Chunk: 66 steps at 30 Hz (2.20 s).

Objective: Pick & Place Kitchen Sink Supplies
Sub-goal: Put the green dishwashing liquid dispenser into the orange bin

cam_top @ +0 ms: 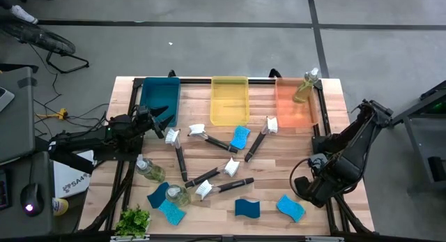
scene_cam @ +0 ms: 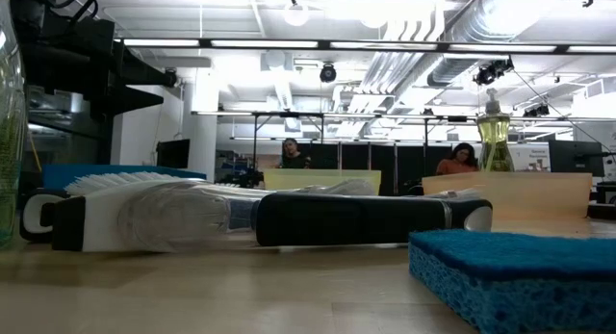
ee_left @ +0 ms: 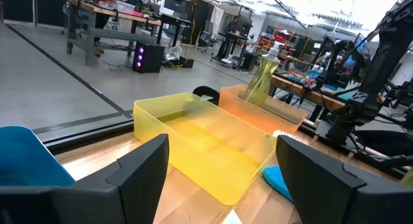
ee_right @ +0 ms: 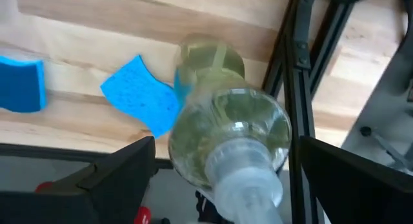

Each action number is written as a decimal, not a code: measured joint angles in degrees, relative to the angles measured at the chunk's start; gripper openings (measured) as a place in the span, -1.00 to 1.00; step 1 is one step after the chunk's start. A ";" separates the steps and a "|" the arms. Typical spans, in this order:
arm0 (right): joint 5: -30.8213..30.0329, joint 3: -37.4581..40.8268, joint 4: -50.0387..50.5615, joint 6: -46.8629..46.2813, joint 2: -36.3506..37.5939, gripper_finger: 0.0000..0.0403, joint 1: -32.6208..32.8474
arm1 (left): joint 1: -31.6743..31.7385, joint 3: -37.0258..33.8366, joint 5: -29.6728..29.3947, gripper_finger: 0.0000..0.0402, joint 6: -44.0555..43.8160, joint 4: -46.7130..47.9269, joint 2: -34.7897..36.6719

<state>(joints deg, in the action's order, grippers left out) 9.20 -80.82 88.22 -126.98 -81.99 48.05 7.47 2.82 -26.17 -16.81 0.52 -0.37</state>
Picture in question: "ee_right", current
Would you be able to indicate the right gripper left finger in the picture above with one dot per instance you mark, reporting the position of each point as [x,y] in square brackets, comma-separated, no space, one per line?
[122,185]

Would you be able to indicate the clear soap bottle yellow liquid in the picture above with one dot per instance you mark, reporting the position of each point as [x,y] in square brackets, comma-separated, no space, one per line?
[226,127]

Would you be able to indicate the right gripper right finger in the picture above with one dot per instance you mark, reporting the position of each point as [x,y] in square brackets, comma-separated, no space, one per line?
[348,191]

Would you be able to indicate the blue two-tone sponge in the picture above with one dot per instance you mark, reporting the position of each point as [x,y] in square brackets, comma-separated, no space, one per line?
[138,95]
[19,88]

